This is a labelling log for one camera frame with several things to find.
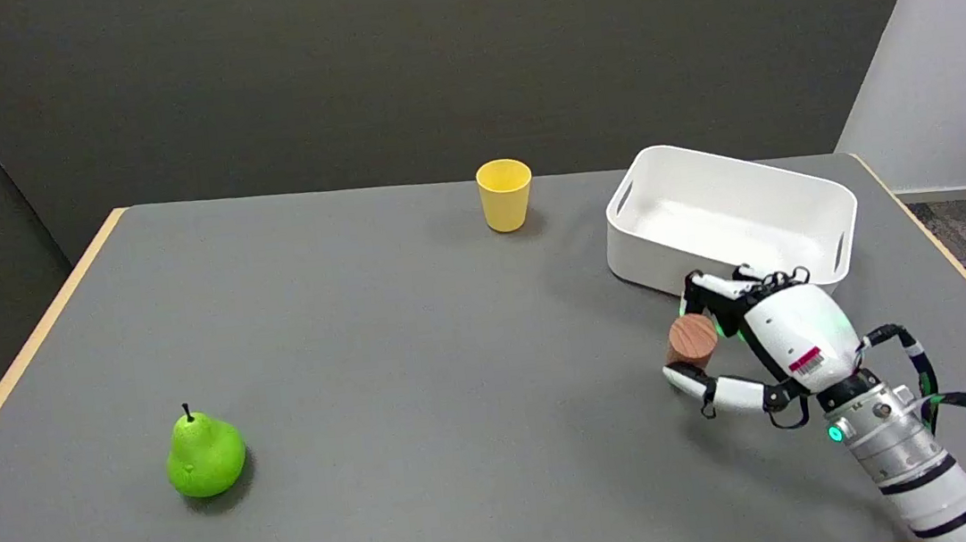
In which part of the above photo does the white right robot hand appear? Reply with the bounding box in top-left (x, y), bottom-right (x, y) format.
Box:
top-left (653, 252), bottom-right (879, 442)

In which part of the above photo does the brown wooden cylinder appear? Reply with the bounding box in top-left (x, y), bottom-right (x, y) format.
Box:
top-left (663, 310), bottom-right (722, 373)

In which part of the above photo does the white plastic box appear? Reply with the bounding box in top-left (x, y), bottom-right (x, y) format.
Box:
top-left (597, 125), bottom-right (867, 308)

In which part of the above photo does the yellow plastic cup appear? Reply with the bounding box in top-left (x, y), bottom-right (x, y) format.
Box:
top-left (474, 155), bottom-right (537, 236)

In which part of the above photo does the green pear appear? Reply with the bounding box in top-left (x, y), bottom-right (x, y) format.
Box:
top-left (160, 398), bottom-right (252, 502)

